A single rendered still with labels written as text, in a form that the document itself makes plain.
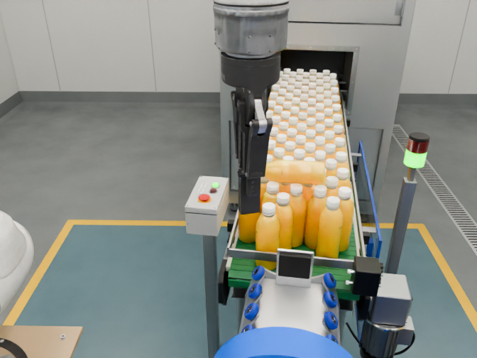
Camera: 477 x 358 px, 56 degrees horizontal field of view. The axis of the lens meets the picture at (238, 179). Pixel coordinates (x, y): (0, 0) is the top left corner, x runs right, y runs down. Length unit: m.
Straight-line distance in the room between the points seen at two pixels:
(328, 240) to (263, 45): 0.96
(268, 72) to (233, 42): 0.06
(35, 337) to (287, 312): 0.62
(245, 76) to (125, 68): 4.98
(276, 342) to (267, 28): 0.50
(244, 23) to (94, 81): 5.17
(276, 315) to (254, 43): 0.86
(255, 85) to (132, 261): 2.46
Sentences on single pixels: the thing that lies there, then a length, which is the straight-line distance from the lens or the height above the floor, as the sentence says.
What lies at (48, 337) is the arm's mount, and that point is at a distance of 1.17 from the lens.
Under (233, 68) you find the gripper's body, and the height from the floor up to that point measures 1.68.
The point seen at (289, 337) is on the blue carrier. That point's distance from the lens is 0.79.
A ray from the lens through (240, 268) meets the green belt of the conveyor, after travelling 1.43.
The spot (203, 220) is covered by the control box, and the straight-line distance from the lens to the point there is 1.37.
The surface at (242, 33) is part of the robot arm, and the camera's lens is 0.53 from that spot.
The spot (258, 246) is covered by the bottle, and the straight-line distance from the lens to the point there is 1.37.
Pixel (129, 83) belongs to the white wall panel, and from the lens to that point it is 5.55.
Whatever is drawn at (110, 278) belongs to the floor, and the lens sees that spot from 2.86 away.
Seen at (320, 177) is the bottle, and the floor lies 1.16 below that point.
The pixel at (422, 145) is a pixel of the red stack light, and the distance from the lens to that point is 1.51.
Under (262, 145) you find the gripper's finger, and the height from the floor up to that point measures 1.59.
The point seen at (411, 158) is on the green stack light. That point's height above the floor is 1.19.
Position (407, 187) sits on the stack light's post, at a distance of 1.58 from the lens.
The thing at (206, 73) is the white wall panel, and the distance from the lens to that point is 5.36.
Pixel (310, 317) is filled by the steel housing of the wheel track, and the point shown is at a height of 0.93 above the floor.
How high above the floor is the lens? 1.82
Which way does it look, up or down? 29 degrees down
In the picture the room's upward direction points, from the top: straight up
